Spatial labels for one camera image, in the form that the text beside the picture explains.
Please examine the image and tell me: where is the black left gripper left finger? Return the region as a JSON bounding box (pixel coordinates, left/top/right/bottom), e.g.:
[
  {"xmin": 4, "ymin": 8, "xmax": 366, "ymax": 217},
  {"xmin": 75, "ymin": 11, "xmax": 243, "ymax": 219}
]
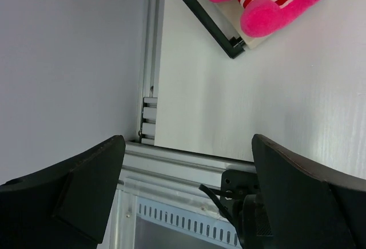
[{"xmin": 1, "ymin": 135, "xmax": 126, "ymax": 248}]

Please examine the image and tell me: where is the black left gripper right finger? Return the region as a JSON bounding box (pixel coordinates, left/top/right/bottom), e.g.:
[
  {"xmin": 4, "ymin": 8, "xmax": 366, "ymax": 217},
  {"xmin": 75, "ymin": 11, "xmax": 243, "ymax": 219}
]
[{"xmin": 252, "ymin": 135, "xmax": 365, "ymax": 248}]

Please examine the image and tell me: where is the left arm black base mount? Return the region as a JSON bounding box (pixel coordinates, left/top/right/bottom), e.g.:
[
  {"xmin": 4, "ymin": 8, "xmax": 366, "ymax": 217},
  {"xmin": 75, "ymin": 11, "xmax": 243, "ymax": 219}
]
[{"xmin": 219, "ymin": 169, "xmax": 275, "ymax": 248}]

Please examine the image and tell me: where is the white slotted cable duct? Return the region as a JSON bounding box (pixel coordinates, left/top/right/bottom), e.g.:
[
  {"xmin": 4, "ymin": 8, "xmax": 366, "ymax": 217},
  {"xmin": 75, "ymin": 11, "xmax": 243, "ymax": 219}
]
[{"xmin": 134, "ymin": 196, "xmax": 244, "ymax": 249}]

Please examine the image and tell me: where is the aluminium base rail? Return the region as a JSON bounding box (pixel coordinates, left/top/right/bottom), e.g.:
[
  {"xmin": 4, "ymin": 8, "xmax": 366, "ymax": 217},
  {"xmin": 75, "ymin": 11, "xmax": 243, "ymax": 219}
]
[{"xmin": 117, "ymin": 141, "xmax": 256, "ymax": 193}]

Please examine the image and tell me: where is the beige three-tier black-frame shelf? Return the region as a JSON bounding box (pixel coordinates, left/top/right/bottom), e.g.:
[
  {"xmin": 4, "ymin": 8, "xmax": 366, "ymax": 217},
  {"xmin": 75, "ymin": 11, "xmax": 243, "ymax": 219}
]
[{"xmin": 181, "ymin": 0, "xmax": 268, "ymax": 59}]

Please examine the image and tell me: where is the aluminium corner post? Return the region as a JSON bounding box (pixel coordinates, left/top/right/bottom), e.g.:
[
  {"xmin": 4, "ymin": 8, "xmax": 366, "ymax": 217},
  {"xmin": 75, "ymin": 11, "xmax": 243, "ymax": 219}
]
[{"xmin": 137, "ymin": 0, "xmax": 165, "ymax": 146}]

